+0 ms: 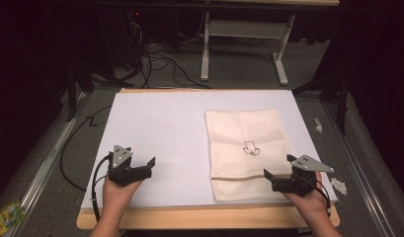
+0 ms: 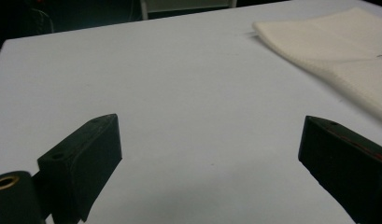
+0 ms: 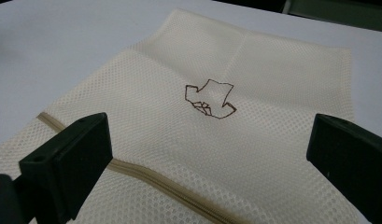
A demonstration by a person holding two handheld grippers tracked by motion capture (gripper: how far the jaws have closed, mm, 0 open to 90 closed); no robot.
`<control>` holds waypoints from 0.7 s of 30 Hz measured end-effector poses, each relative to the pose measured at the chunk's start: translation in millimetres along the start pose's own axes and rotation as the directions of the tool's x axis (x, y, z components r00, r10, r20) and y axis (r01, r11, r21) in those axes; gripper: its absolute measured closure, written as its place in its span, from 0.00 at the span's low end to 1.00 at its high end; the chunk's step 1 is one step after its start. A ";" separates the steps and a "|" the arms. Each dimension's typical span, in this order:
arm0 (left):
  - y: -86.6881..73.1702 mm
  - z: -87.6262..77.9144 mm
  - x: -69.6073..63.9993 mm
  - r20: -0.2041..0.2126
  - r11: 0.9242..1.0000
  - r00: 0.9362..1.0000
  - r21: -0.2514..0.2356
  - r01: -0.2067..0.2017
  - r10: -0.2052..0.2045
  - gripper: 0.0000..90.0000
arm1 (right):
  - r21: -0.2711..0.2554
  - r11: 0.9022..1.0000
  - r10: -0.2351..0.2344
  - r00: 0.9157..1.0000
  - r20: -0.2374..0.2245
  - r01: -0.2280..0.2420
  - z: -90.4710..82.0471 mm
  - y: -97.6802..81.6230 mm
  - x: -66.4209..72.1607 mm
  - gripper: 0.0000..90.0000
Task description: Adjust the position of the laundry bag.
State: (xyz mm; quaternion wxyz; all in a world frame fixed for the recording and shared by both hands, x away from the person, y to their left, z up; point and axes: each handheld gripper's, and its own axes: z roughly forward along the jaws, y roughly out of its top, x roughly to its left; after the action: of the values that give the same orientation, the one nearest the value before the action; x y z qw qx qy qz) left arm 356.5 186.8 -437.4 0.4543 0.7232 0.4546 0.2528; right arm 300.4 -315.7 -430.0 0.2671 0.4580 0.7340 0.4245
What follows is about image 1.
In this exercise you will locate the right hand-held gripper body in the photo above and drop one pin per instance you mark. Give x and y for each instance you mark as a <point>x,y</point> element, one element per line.
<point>298,182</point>

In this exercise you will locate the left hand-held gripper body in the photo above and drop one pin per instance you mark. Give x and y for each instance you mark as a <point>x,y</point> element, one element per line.
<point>123,174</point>

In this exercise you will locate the cream towel with outline drawing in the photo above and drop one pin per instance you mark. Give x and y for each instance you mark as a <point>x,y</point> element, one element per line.
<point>245,131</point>

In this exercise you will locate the person's right hand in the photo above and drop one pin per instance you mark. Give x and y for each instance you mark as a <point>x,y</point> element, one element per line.
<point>306,204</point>

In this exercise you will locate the person's left hand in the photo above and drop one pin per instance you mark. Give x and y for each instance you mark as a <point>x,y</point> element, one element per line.
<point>119,197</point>

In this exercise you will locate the crumpled white paper scrap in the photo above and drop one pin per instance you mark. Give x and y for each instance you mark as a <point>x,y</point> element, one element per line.
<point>339,186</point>

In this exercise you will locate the small white paper scrap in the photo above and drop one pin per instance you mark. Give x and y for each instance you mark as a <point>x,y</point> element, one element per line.
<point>318,125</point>

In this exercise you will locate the black stand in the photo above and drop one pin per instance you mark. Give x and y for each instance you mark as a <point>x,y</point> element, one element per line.
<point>72,92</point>
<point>338,95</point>

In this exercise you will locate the black computer tower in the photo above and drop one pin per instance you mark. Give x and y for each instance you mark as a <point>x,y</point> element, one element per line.
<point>134,36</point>

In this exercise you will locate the green yellow packet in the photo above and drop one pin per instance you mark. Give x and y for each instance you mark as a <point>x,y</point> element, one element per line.
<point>7,219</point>

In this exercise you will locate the metal floor rail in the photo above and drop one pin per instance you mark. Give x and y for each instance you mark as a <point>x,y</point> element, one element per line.
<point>357,164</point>
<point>48,161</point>

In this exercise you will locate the white metal desk frame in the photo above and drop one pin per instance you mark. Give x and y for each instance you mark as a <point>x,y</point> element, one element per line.
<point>247,29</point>

